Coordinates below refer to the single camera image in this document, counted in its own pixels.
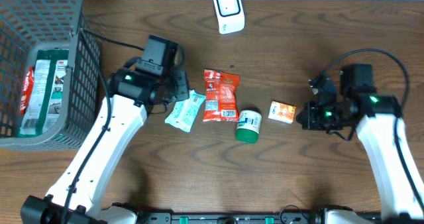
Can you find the light blue tissue pack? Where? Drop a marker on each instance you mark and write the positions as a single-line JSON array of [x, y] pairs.
[[185, 112]]

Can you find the green capped white jar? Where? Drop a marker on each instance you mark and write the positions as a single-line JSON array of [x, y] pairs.
[[248, 126]]

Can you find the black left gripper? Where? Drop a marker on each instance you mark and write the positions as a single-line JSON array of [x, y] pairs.
[[185, 93]]

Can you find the red snack bag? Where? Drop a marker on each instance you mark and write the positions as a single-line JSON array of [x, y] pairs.
[[220, 103], [27, 90]]

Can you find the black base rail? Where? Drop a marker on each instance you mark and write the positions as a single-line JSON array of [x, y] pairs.
[[291, 217]]

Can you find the white barcode scanner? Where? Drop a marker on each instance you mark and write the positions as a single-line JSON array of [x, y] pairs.
[[230, 15]]

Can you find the green white package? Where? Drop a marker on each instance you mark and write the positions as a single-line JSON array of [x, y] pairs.
[[45, 102]]

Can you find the grey plastic mesh basket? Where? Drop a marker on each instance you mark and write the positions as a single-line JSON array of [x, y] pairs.
[[28, 26]]

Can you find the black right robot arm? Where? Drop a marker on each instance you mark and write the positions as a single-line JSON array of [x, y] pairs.
[[377, 122]]

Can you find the orange tissue pack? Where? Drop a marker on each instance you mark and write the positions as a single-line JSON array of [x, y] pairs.
[[282, 112]]

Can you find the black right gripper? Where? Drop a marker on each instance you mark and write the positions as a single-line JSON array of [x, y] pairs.
[[311, 121]]

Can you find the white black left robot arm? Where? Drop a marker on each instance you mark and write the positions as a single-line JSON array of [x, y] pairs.
[[155, 78]]

